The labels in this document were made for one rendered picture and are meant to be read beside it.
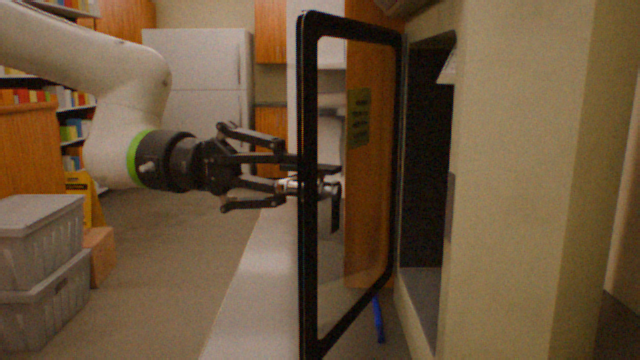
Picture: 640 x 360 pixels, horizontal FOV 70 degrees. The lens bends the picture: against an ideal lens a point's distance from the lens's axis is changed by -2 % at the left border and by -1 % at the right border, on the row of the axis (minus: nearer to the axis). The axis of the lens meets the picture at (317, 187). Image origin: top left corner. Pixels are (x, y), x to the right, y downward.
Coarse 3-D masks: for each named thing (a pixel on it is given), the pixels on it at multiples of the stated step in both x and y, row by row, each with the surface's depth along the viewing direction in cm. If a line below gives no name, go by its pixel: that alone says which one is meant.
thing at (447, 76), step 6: (456, 42) 55; (456, 48) 53; (450, 54) 55; (450, 60) 54; (444, 66) 55; (450, 66) 53; (444, 72) 54; (450, 72) 53; (444, 78) 54; (450, 78) 52; (444, 84) 54; (450, 84) 52
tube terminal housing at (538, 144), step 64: (448, 0) 46; (512, 0) 40; (576, 0) 40; (512, 64) 41; (576, 64) 41; (512, 128) 43; (576, 128) 43; (512, 192) 44; (576, 192) 45; (448, 256) 47; (512, 256) 46; (576, 256) 49; (448, 320) 47; (512, 320) 47; (576, 320) 54
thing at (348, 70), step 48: (336, 48) 51; (384, 48) 64; (336, 96) 52; (384, 96) 66; (336, 144) 54; (384, 144) 69; (384, 192) 71; (336, 240) 57; (384, 240) 74; (336, 288) 59
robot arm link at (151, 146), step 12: (156, 132) 68; (168, 132) 67; (180, 132) 67; (144, 144) 66; (156, 144) 65; (168, 144) 65; (144, 156) 66; (156, 156) 65; (168, 156) 65; (144, 168) 64; (156, 168) 65; (168, 168) 65; (144, 180) 67; (156, 180) 66; (168, 180) 66; (180, 192) 68
